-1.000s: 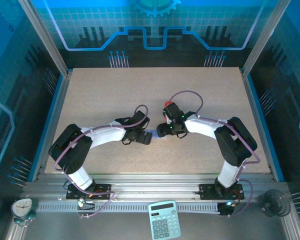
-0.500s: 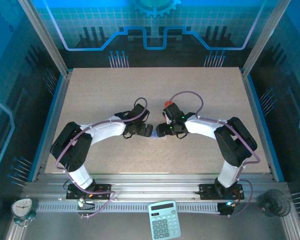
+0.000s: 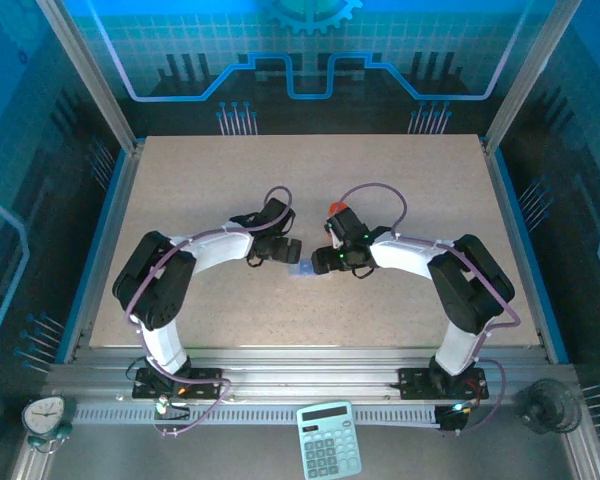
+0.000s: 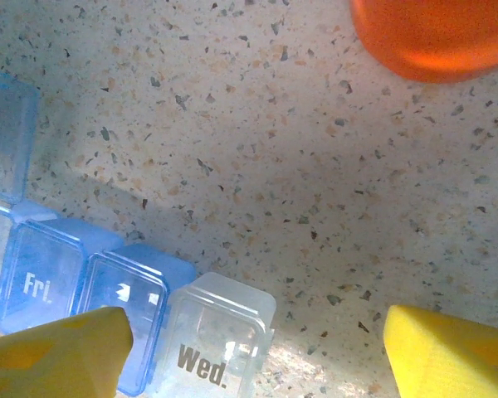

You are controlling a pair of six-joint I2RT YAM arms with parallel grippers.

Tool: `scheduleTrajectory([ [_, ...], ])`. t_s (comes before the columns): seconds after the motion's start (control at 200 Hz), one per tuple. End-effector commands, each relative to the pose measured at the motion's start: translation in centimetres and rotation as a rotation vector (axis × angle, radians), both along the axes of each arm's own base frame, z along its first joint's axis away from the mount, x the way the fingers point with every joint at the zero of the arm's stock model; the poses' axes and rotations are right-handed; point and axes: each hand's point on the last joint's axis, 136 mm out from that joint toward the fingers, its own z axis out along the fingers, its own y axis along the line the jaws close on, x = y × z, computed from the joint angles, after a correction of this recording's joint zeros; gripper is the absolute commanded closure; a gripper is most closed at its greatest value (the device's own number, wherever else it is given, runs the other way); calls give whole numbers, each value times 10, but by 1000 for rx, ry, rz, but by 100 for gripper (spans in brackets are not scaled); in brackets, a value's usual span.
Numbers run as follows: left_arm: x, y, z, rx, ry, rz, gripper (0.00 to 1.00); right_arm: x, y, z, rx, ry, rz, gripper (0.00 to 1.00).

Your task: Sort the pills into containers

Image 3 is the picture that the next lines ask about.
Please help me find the blue clear pill organizer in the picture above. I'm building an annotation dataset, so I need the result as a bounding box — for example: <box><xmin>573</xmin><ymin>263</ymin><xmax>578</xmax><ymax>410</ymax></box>
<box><xmin>285</xmin><ymin>258</ymin><xmax>317</xmax><ymax>279</ymax></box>

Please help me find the small black desk fan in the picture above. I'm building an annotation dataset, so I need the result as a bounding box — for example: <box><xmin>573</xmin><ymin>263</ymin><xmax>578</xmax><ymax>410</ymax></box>
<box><xmin>514</xmin><ymin>378</ymin><xmax>584</xmax><ymax>435</ymax></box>

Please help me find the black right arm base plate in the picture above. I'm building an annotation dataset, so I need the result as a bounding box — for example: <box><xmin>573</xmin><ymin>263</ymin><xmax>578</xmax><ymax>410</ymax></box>
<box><xmin>397</xmin><ymin>367</ymin><xmax>490</xmax><ymax>400</ymax></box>

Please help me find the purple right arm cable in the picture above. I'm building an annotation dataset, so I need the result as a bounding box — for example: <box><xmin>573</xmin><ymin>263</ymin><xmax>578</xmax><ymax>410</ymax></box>
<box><xmin>337</xmin><ymin>182</ymin><xmax>521</xmax><ymax>436</ymax></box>

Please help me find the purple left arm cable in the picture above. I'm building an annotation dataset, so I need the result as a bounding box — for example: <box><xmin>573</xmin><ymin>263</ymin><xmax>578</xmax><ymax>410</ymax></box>
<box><xmin>124</xmin><ymin>185</ymin><xmax>295</xmax><ymax>439</ymax></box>

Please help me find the aluminium table side rail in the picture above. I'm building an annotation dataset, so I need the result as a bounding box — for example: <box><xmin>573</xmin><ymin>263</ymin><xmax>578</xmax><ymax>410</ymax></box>
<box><xmin>54</xmin><ymin>139</ymin><xmax>146</xmax><ymax>364</ymax></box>
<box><xmin>479</xmin><ymin>137</ymin><xmax>569</xmax><ymax>364</ymax></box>

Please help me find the small circuit board with LED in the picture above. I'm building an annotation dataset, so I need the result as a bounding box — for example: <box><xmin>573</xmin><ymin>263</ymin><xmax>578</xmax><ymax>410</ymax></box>
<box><xmin>154</xmin><ymin>397</ymin><xmax>191</xmax><ymax>419</ymax></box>

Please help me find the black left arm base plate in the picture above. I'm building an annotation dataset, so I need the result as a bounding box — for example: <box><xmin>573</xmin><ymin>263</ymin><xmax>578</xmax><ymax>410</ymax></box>
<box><xmin>131</xmin><ymin>367</ymin><xmax>224</xmax><ymax>400</ymax></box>

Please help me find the green alarm clock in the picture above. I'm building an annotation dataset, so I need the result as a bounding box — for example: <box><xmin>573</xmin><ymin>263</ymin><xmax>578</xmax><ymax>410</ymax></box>
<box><xmin>21</xmin><ymin>394</ymin><xmax>76</xmax><ymax>454</ymax></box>

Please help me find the mint green calculator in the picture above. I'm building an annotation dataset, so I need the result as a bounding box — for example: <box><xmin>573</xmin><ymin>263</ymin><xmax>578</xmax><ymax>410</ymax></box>
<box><xmin>295</xmin><ymin>401</ymin><xmax>364</xmax><ymax>480</ymax></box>

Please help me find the aluminium frame post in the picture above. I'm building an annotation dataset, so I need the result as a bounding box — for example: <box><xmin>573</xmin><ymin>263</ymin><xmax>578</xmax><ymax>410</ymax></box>
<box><xmin>482</xmin><ymin>0</ymin><xmax>584</xmax><ymax>151</ymax></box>
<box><xmin>34</xmin><ymin>0</ymin><xmax>144</xmax><ymax>151</ymax></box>

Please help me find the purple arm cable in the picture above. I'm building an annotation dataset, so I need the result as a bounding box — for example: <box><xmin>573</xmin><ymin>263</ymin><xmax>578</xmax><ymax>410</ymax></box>
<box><xmin>124</xmin><ymin>185</ymin><xmax>295</xmax><ymax>439</ymax></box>
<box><xmin>337</xmin><ymin>182</ymin><xmax>521</xmax><ymax>436</ymax></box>

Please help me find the aluminium mounting beam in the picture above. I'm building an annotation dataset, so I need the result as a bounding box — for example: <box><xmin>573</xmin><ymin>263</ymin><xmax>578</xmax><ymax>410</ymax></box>
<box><xmin>44</xmin><ymin>347</ymin><xmax>576</xmax><ymax>406</ymax></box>

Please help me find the grey slotted cable duct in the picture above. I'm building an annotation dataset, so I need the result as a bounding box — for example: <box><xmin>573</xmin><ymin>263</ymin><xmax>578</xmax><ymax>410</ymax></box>
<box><xmin>72</xmin><ymin>404</ymin><xmax>441</xmax><ymax>426</ymax></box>

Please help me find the black controller box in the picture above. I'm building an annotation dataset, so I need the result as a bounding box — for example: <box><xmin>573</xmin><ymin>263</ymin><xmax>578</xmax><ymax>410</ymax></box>
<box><xmin>434</xmin><ymin>403</ymin><xmax>469</xmax><ymax>432</ymax></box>

